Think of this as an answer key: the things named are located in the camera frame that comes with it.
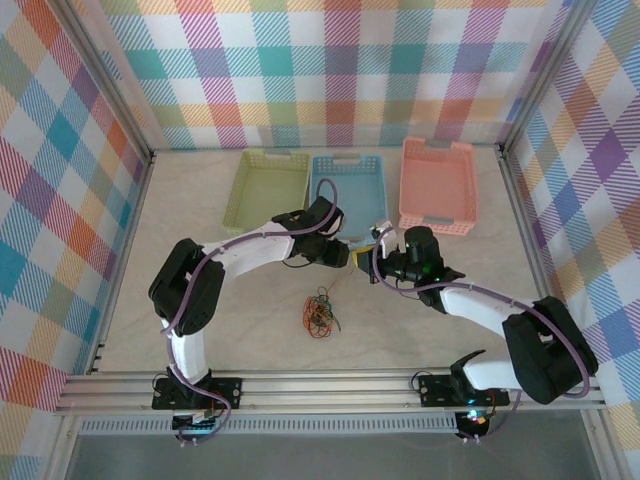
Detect thin red cable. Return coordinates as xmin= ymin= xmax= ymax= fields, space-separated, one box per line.
xmin=317 ymin=267 xmax=355 ymax=304

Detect green rubber band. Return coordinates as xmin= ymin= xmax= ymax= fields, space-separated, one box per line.
xmin=309 ymin=295 xmax=337 ymax=326

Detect thin black cable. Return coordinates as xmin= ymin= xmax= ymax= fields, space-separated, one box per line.
xmin=299 ymin=297 xmax=336 ymax=339
xmin=312 ymin=299 xmax=345 ymax=334

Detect coloured rubber bands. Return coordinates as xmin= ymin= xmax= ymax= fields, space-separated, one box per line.
xmin=299 ymin=294 xmax=344 ymax=341

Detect blue perforated plastic basket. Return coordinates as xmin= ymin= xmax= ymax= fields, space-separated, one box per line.
xmin=301 ymin=153 xmax=392 ymax=247

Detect pink perforated plastic basket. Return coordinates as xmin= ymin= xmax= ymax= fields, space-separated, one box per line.
xmin=398 ymin=137 xmax=479 ymax=237

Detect green perforated plastic basket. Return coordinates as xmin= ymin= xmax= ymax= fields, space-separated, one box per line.
xmin=222 ymin=148 xmax=312 ymax=239

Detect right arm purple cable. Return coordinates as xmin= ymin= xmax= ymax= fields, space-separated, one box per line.
xmin=372 ymin=227 xmax=600 ymax=445

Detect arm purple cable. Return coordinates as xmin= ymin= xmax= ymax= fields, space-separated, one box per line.
xmin=159 ymin=177 xmax=341 ymax=447
xmin=372 ymin=227 xmax=600 ymax=445

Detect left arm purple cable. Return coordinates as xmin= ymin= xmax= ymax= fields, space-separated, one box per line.
xmin=159 ymin=177 xmax=341 ymax=447

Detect aluminium side rail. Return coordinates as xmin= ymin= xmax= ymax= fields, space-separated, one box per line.
xmin=498 ymin=152 xmax=572 ymax=369
xmin=85 ymin=152 xmax=157 ymax=377

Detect aluminium mounting rail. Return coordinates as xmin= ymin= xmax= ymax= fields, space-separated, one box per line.
xmin=53 ymin=368 xmax=607 ymax=415

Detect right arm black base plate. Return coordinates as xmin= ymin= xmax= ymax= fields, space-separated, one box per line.
xmin=416 ymin=373 xmax=512 ymax=409

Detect grey slotted cable duct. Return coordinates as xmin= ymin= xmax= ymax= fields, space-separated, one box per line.
xmin=77 ymin=417 xmax=460 ymax=437

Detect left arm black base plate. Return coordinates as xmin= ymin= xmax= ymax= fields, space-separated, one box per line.
xmin=151 ymin=375 xmax=245 ymax=412

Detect aluminium frame post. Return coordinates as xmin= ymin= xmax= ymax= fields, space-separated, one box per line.
xmin=58 ymin=0 xmax=157 ymax=162
xmin=497 ymin=0 xmax=591 ymax=160

